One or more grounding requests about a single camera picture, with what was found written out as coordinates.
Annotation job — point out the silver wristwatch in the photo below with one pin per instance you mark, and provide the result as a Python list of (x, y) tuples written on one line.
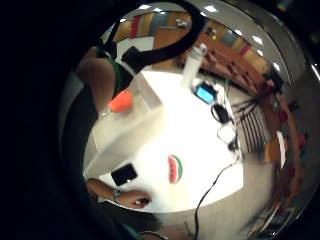
[(116, 195)]

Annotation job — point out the black phone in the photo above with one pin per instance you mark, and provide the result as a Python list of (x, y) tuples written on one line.
[(124, 174)]

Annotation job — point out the white plastic bottle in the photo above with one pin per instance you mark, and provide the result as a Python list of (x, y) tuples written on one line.
[(193, 65)]

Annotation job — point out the watermelon slice toy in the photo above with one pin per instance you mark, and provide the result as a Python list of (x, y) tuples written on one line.
[(175, 169)]

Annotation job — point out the device with blue screen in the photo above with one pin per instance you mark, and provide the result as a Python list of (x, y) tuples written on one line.
[(205, 93)]

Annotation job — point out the open white cardboard box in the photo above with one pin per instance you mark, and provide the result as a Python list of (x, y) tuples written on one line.
[(128, 128)]

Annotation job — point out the black power adapter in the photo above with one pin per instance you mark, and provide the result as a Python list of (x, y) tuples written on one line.
[(220, 113)]

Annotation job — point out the orange carrot toy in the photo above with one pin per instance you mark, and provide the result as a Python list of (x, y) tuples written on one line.
[(121, 101)]

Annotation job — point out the the person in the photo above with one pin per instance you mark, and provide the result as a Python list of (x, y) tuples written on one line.
[(96, 78)]

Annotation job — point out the white power adapter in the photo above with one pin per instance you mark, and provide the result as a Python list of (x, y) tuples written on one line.
[(226, 133)]

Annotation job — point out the black metal chair rack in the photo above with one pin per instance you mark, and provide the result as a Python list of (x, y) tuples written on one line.
[(250, 128)]

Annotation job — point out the orange box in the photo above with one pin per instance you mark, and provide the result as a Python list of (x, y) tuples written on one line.
[(273, 151)]

